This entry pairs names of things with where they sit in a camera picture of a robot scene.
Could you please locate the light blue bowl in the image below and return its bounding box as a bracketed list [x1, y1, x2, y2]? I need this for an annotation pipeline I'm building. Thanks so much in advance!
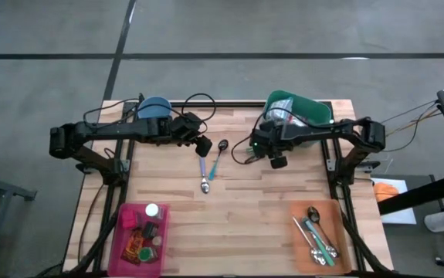
[137, 95, 173, 120]

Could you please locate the white paper sheet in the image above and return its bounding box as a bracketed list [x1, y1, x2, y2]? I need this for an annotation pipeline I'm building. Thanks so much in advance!
[371, 177, 418, 225]

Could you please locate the small orange snack packet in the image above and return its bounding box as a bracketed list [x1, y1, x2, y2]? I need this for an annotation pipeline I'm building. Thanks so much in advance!
[120, 229, 145, 266]

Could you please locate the teal-handled metal spoon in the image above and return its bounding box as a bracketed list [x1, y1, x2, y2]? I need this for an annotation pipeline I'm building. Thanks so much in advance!
[302, 218, 337, 267]

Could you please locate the all-black metal spoon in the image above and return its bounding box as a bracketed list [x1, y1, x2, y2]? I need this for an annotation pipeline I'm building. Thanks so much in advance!
[307, 205, 338, 256]

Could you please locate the grey metal side table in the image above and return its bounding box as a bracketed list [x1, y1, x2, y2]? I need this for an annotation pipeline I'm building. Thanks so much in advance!
[0, 168, 37, 278]

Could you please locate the green plastic bin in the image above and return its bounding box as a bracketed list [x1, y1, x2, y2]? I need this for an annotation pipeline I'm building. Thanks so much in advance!
[263, 90, 333, 147]

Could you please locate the yellow floor cable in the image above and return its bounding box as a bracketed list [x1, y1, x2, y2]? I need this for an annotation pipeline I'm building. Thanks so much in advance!
[383, 99, 441, 144]

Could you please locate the pink plastic tray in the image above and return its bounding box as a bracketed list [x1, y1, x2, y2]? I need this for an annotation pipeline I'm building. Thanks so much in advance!
[107, 202, 170, 277]

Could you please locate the white-lid glass spice jar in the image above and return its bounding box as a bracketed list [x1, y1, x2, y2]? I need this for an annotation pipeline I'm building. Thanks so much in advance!
[144, 203, 164, 220]

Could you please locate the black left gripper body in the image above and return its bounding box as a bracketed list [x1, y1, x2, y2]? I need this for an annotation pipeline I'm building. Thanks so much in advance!
[169, 111, 204, 147]

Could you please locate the black small block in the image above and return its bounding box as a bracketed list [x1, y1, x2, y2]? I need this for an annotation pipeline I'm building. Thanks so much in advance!
[142, 222, 160, 239]

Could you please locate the silver and yellow snack bag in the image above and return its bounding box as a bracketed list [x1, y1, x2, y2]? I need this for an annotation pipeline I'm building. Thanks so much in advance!
[266, 98, 303, 127]

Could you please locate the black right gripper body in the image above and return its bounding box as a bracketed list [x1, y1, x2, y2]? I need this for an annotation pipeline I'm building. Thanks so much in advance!
[250, 119, 290, 159]

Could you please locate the black diagonal bar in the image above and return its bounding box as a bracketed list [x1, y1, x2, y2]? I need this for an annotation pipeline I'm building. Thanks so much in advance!
[378, 171, 444, 215]

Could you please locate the purple-handled metal spoon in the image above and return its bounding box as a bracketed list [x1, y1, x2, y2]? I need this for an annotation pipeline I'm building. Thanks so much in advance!
[198, 156, 211, 195]

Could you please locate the red-lid spice jar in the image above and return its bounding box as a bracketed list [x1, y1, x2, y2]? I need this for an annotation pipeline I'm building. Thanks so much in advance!
[120, 209, 137, 229]

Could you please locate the plain silver spoon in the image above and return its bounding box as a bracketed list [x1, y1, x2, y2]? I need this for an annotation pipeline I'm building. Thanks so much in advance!
[291, 215, 323, 266]

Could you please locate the orange lump on paper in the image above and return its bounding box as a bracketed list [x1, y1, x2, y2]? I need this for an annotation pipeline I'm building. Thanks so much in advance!
[373, 181, 399, 203]

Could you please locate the black-bowl blue-handled spoon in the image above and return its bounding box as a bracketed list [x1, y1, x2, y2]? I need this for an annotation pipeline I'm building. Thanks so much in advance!
[207, 138, 229, 181]

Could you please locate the black aluminium table frame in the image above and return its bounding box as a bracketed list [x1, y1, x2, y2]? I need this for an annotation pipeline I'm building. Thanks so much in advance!
[63, 92, 398, 278]

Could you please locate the orange plastic tray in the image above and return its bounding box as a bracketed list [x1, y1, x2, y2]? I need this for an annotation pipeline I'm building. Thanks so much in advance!
[289, 199, 352, 274]

